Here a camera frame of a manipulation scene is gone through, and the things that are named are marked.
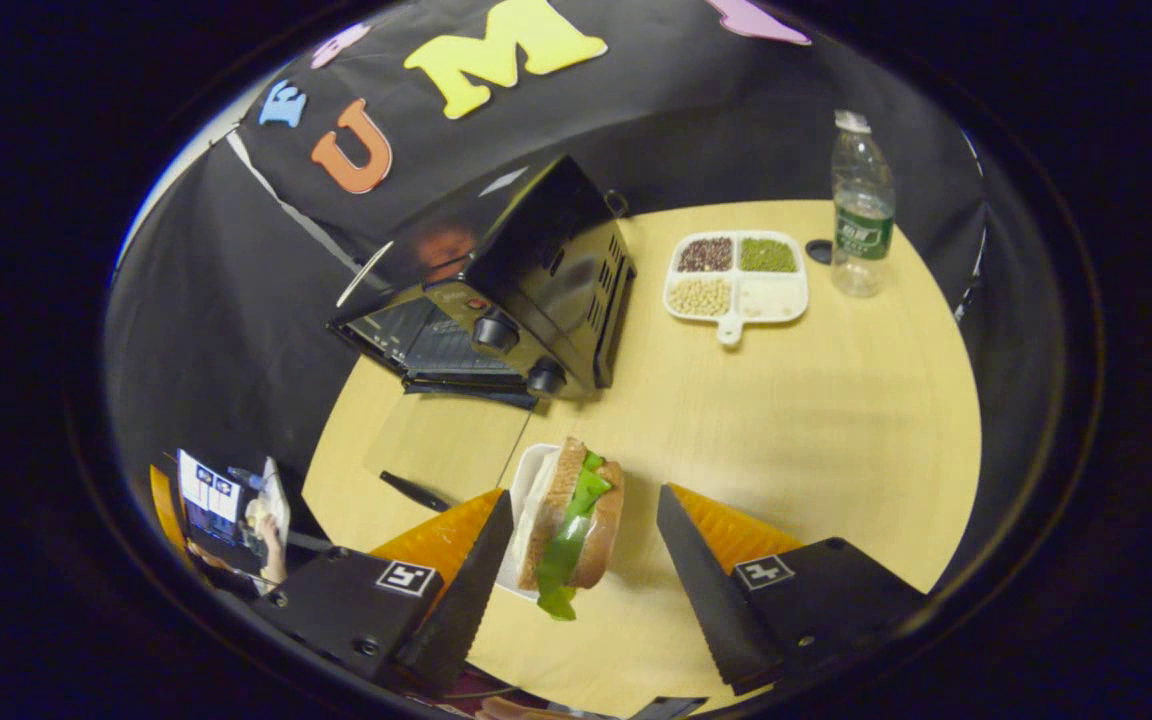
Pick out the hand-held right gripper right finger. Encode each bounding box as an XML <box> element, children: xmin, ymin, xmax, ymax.
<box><xmin>656</xmin><ymin>483</ymin><xmax>929</xmax><ymax>697</ymax></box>

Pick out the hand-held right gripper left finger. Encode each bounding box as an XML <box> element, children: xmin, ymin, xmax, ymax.
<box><xmin>252</xmin><ymin>488</ymin><xmax>517</xmax><ymax>698</ymax></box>

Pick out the sandwich with green lettuce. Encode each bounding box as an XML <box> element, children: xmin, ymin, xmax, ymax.
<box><xmin>516</xmin><ymin>437</ymin><xmax>627</xmax><ymax>621</ymax></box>

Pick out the black electric oven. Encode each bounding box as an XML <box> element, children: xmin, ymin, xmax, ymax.
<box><xmin>326</xmin><ymin>155</ymin><xmax>637</xmax><ymax>481</ymax></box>

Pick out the white rectangular tray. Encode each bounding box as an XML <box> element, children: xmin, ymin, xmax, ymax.
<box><xmin>494</xmin><ymin>443</ymin><xmax>567</xmax><ymax>601</ymax></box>

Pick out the black pen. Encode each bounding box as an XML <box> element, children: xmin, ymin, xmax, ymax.
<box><xmin>379</xmin><ymin>470</ymin><xmax>453</xmax><ymax>513</ymax></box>

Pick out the white divided bean dish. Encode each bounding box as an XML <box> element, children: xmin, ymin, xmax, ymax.
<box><xmin>663</xmin><ymin>230</ymin><xmax>810</xmax><ymax>348</ymax></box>

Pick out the clear plastic water bottle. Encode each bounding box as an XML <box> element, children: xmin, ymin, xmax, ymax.
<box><xmin>829</xmin><ymin>110</ymin><xmax>897</xmax><ymax>299</ymax></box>

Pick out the black backdrop cloth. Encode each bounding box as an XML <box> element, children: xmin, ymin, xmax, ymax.
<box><xmin>101</xmin><ymin>0</ymin><xmax>997</xmax><ymax>601</ymax></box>

